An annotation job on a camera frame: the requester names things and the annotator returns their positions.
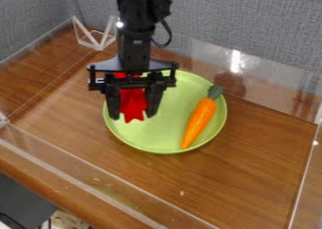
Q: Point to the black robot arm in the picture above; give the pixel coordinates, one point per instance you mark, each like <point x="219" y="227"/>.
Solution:
<point x="140" y="21"/>

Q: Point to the orange toy carrot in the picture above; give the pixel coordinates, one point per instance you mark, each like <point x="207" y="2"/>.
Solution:
<point x="201" y="116"/>

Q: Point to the green plastic plate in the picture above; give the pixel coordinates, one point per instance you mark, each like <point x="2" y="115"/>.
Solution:
<point x="159" y="134"/>

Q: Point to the clear acrylic corner bracket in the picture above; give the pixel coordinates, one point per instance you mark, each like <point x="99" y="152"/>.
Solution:
<point x="95" y="39"/>

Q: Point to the red rectangular block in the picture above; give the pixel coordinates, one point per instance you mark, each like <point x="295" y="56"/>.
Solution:
<point x="131" y="104"/>

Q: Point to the clear acrylic enclosure wall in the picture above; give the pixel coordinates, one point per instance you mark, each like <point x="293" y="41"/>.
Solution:
<point x="254" y="178"/>

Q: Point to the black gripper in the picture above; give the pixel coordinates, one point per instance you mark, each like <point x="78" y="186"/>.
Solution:
<point x="132" y="70"/>

